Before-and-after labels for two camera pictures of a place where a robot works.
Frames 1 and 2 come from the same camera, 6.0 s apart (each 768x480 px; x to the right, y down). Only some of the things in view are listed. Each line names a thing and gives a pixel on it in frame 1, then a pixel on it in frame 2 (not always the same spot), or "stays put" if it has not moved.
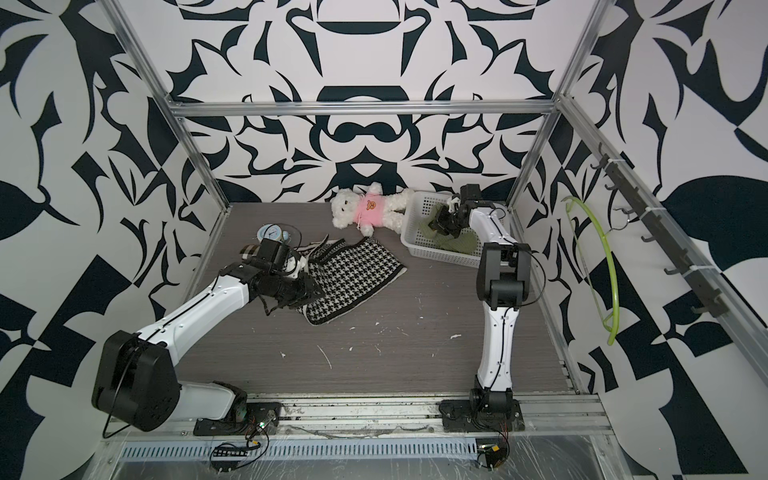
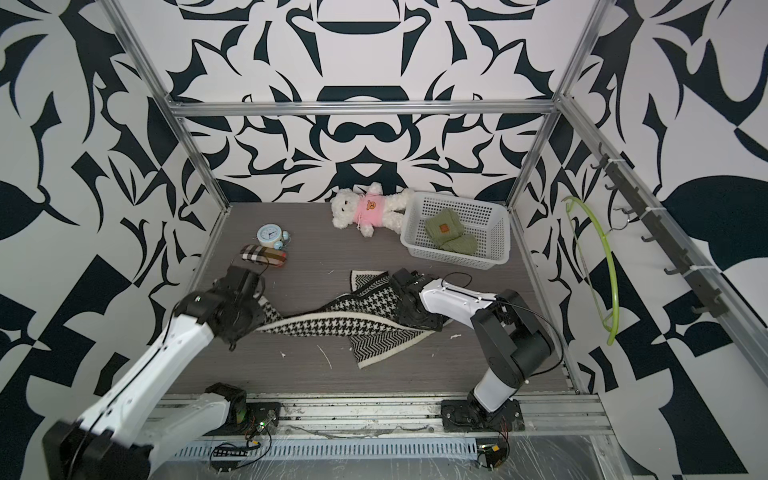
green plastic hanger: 615,320 stays put
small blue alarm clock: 272,231 stays put
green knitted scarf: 465,242 stays put
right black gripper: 441,221 to 431,324
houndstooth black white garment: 349,273 to 369,315
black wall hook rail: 708,298 stays put
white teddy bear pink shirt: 370,209 stays put
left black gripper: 308,293 to 261,312
